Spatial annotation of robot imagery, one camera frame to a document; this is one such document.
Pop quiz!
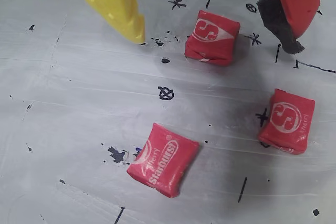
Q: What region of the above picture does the red Starburst candy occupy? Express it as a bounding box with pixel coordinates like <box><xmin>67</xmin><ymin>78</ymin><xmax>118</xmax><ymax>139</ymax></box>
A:
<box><xmin>126</xmin><ymin>122</ymin><xmax>200</xmax><ymax>198</ymax></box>
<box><xmin>257</xmin><ymin>88</ymin><xmax>316</xmax><ymax>155</ymax></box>
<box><xmin>183</xmin><ymin>9</ymin><xmax>241</xmax><ymax>67</ymax></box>

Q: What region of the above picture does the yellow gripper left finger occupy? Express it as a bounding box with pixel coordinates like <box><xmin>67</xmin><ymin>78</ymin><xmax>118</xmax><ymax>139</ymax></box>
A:
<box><xmin>56</xmin><ymin>0</ymin><xmax>146</xmax><ymax>45</ymax></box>

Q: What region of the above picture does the white table cover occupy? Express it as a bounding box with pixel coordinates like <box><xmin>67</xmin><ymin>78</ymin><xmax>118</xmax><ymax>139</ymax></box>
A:
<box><xmin>0</xmin><ymin>0</ymin><xmax>336</xmax><ymax>224</ymax></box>

